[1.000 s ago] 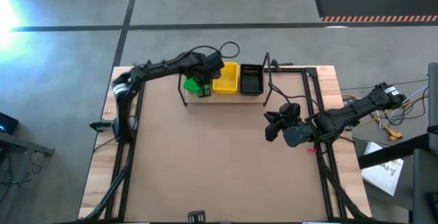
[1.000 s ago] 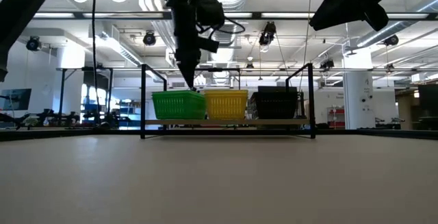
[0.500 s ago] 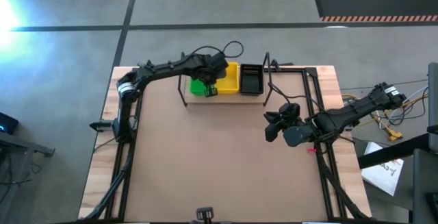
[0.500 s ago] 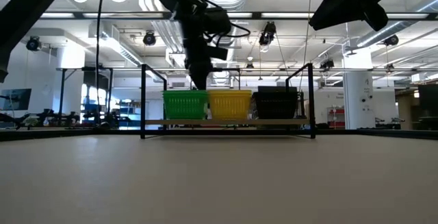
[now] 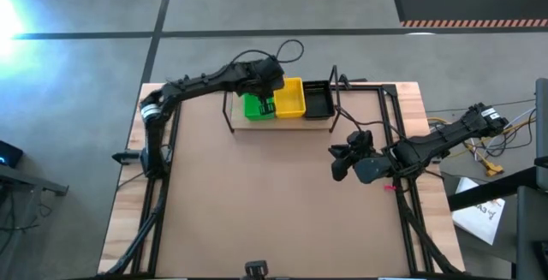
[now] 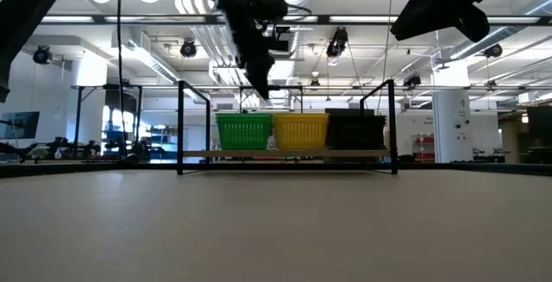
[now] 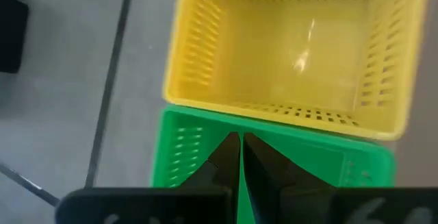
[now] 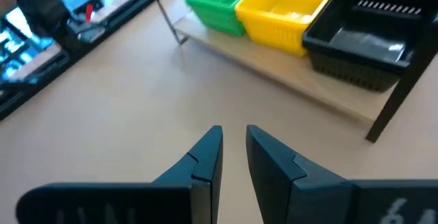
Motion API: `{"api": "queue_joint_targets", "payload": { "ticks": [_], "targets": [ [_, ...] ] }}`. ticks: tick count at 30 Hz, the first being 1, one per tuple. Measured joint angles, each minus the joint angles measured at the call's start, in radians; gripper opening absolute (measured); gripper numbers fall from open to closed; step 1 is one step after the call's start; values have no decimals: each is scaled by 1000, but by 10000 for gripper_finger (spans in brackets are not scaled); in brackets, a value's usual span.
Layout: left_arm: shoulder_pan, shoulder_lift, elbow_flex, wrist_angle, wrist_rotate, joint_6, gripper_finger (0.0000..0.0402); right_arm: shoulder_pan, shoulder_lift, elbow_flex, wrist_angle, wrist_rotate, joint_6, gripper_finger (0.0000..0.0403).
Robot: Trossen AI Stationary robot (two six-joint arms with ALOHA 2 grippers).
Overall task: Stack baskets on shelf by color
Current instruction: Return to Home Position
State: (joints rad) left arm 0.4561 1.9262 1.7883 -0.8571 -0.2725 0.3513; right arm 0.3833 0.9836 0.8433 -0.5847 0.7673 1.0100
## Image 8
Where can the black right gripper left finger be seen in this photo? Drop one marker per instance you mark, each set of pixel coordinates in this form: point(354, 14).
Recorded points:
point(137, 203)

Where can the wooden shelf with black frame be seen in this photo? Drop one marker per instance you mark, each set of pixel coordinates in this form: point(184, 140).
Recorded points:
point(273, 67)

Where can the small red tag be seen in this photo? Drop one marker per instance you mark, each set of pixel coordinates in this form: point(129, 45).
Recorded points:
point(89, 12)

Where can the black aluminium table frame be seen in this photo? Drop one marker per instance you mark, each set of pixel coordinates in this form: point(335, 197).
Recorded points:
point(20, 94)

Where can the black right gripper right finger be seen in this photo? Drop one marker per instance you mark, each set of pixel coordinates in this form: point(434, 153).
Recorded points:
point(308, 196)

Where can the black plastic basket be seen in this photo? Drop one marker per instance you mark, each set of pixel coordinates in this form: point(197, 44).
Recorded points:
point(352, 74)
point(369, 42)

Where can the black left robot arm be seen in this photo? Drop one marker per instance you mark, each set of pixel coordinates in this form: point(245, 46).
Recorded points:
point(41, 8)

